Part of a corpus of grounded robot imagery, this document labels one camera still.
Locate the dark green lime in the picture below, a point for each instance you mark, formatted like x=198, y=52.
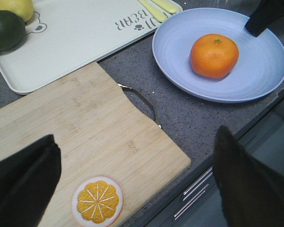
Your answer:
x=12, y=30

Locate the yellow lemon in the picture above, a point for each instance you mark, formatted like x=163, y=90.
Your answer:
x=22, y=8

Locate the cream rectangular tray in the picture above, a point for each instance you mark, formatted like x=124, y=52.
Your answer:
x=65, y=35

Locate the wooden cutting board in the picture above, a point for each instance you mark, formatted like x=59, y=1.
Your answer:
x=100, y=133

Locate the yellow-green plastic fork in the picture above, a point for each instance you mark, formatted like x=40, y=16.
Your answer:
x=167, y=6

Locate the yellow-green plastic spoon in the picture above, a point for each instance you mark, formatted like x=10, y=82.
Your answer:
x=157, y=14

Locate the grey cabinet drawer front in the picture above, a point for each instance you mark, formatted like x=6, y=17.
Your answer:
x=200, y=204

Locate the orange mandarin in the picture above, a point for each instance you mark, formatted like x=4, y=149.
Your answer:
x=214, y=56

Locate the light blue plate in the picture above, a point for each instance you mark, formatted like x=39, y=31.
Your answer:
x=259, y=70

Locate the orange slice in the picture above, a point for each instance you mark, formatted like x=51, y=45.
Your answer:
x=97, y=202

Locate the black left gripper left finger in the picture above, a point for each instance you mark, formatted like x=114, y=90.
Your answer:
x=28, y=180

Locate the metal board handle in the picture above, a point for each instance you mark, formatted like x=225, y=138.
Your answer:
x=146, y=107

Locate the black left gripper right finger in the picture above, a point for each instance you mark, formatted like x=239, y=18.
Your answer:
x=252, y=193

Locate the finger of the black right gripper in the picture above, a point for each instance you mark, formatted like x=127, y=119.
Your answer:
x=267, y=12

